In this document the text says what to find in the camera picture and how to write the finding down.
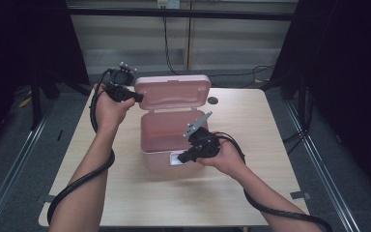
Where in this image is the metal floor rail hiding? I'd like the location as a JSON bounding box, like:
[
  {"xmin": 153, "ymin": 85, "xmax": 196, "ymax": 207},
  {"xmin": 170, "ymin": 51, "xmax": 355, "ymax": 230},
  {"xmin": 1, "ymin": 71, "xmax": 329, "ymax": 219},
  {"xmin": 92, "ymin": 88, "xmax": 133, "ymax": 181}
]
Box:
[
  {"xmin": 284, "ymin": 101, "xmax": 361, "ymax": 232},
  {"xmin": 0, "ymin": 105, "xmax": 56, "ymax": 232}
]

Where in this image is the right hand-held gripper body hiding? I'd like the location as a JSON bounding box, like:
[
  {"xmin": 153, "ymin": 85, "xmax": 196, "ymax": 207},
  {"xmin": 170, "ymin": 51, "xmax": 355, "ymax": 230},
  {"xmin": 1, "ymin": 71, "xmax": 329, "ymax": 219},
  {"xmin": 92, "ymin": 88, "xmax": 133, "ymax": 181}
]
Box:
[{"xmin": 183, "ymin": 111, "xmax": 221, "ymax": 159}]

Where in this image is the grey tape strip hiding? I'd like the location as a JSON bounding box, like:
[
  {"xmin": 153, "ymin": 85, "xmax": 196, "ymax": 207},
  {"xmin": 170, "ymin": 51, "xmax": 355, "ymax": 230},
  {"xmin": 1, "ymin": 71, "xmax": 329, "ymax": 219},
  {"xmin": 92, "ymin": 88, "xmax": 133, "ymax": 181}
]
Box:
[
  {"xmin": 37, "ymin": 193, "xmax": 57, "ymax": 205},
  {"xmin": 289, "ymin": 190, "xmax": 312, "ymax": 201}
]

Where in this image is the white wall socket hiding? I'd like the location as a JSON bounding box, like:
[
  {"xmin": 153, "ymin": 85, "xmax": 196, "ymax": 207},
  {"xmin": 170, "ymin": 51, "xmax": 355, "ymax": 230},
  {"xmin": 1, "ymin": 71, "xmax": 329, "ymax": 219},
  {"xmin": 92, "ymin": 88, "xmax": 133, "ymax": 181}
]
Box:
[{"xmin": 157, "ymin": 0, "xmax": 182, "ymax": 10}]

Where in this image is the pink plastic storage box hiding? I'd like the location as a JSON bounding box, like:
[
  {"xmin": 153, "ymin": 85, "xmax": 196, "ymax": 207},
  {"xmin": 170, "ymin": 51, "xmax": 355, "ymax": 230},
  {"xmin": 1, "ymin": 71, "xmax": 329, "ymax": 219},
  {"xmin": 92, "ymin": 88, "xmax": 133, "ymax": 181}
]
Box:
[{"xmin": 134, "ymin": 74, "xmax": 213, "ymax": 172}]

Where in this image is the dark curtain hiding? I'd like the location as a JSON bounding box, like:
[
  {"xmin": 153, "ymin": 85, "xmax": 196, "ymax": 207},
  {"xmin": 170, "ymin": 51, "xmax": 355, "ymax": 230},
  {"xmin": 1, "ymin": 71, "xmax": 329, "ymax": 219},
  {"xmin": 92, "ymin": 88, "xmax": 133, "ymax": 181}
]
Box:
[
  {"xmin": 0, "ymin": 0, "xmax": 91, "ymax": 156},
  {"xmin": 270, "ymin": 0, "xmax": 371, "ymax": 194}
]

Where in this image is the black metal stand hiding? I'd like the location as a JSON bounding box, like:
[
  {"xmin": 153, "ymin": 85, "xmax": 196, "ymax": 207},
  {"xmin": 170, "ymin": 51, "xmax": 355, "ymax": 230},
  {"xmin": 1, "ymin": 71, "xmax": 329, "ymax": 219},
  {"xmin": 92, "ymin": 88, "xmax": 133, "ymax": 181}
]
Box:
[
  {"xmin": 283, "ymin": 73, "xmax": 313, "ymax": 154},
  {"xmin": 30, "ymin": 73, "xmax": 43, "ymax": 131}
]

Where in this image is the person's right hand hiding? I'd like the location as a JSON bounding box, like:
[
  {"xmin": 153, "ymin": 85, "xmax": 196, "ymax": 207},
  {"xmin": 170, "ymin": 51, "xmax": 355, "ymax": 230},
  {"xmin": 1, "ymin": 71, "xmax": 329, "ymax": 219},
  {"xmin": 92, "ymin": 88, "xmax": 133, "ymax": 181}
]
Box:
[{"xmin": 196, "ymin": 132, "xmax": 246, "ymax": 179}]

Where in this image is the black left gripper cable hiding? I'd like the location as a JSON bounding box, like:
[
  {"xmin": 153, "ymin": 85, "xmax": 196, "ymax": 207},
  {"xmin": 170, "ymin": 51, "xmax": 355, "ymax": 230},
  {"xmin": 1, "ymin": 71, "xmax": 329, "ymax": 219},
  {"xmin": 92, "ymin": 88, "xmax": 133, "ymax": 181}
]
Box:
[{"xmin": 46, "ymin": 68, "xmax": 116, "ymax": 226}]

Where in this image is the yellow floor tape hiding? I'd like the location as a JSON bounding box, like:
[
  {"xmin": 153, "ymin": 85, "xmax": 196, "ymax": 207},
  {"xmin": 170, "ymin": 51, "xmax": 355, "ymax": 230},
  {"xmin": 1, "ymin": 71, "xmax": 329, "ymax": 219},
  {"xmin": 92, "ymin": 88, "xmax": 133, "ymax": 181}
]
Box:
[{"xmin": 18, "ymin": 96, "xmax": 33, "ymax": 109}]

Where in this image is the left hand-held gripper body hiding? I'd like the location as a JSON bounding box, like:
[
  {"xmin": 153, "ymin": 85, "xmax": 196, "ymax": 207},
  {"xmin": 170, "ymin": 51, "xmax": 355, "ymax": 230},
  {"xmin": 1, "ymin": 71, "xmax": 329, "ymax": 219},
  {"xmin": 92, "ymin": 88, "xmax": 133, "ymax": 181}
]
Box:
[{"xmin": 104, "ymin": 62, "xmax": 138, "ymax": 103}]

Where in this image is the person's left hand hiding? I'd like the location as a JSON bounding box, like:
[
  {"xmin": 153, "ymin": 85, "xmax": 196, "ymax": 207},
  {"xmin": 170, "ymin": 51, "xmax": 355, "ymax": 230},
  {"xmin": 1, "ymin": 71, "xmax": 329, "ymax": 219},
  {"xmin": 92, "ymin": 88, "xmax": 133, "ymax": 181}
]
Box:
[{"xmin": 94, "ymin": 85, "xmax": 135, "ymax": 133}]

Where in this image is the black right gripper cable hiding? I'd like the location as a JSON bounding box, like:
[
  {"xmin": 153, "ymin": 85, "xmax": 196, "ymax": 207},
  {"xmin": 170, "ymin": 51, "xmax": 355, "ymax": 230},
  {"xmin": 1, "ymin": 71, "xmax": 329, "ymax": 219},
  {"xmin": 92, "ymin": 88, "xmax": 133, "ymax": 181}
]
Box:
[{"xmin": 216, "ymin": 131, "xmax": 334, "ymax": 232}]

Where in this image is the black wall cable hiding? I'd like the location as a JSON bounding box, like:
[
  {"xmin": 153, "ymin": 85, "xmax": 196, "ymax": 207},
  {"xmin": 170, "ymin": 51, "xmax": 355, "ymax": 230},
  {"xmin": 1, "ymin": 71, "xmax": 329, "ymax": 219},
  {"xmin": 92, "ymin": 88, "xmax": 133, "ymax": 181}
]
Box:
[{"xmin": 162, "ymin": 15, "xmax": 276, "ymax": 89}]

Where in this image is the black horizontal bar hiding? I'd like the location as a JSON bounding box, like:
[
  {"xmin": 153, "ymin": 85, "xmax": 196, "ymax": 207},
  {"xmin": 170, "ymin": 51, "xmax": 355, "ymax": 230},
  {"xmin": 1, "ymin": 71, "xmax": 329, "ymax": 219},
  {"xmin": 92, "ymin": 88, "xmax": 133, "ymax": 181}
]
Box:
[{"xmin": 67, "ymin": 8, "xmax": 299, "ymax": 22}]

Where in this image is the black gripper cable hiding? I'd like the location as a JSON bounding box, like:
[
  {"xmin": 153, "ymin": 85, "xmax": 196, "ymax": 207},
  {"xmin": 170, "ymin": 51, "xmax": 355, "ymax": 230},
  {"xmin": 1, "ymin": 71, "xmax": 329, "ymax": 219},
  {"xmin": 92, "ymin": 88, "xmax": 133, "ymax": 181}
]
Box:
[
  {"xmin": 46, "ymin": 68, "xmax": 116, "ymax": 226},
  {"xmin": 216, "ymin": 131, "xmax": 334, "ymax": 232}
]

